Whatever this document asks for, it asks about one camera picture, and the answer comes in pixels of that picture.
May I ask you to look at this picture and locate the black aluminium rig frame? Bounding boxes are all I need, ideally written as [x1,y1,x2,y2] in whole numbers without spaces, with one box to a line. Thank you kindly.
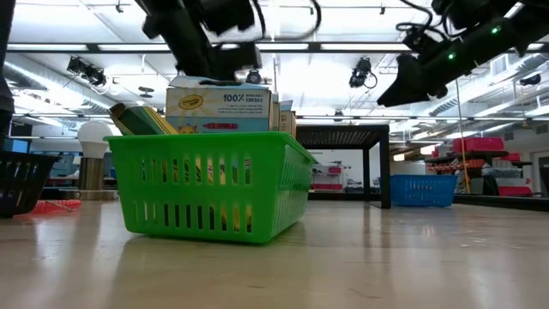
[452,193,549,213]

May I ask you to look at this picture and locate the brass lamp with white bulb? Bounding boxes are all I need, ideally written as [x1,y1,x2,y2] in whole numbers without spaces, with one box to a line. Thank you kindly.
[58,120,122,203]

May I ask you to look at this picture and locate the orange spiral wrist coil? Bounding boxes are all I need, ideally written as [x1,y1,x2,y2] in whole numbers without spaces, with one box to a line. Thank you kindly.
[30,198,83,215]

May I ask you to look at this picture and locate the computer monitor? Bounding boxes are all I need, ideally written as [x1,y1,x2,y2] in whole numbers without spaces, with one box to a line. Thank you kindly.
[2,137,31,154]

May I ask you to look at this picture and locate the green plastic slotted basket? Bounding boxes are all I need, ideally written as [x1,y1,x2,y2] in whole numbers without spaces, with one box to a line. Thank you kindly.
[104,130,317,245]

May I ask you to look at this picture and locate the black plastic slotted basket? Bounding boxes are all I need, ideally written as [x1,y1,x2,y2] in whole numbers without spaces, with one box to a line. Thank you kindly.
[0,149,62,219]

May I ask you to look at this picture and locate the thin yellow cable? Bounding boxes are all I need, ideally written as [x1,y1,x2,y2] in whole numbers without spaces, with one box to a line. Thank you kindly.
[454,79,472,195]

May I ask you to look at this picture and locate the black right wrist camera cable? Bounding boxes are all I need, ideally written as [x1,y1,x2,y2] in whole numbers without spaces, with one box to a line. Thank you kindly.
[394,0,435,48]

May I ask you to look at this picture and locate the white shelf unit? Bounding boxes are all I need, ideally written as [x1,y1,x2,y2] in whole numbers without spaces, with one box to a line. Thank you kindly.
[310,161,345,192]

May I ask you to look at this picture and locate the black left wrist camera cable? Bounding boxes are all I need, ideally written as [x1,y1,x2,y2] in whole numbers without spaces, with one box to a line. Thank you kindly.
[251,0,323,43]

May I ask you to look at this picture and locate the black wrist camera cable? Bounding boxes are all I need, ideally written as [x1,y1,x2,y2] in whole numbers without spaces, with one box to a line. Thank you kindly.
[394,0,435,48]
[251,0,323,43]

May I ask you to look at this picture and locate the red storage bin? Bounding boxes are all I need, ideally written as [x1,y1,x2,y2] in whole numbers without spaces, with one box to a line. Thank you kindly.
[452,136,506,154]
[497,185,534,198]

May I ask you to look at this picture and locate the small four-crayon box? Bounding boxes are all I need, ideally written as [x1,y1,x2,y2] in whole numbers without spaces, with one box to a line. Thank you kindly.
[106,101,180,137]

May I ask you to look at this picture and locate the blue plastic slotted basket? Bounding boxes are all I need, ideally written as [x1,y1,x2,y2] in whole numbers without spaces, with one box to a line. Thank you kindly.
[388,173,458,209]

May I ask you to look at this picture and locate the black light bar frame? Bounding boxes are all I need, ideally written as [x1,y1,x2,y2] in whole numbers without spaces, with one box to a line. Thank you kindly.
[6,40,549,55]

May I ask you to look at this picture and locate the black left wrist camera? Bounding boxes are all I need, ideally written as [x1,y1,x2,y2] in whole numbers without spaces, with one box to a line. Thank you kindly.
[220,41,263,72]

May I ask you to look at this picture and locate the silver ventilation duct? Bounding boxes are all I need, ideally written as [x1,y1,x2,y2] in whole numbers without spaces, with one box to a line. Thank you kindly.
[3,58,125,117]
[428,53,549,117]

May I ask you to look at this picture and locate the black mesh monitor riser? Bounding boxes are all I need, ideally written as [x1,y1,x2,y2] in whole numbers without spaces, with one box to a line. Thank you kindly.
[295,124,392,210]

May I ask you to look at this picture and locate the black shelf rack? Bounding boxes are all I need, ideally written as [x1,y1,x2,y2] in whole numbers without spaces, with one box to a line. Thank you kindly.
[424,136,535,198]

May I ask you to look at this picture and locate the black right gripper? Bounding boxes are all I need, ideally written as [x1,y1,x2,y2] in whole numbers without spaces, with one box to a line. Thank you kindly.
[377,33,481,108]

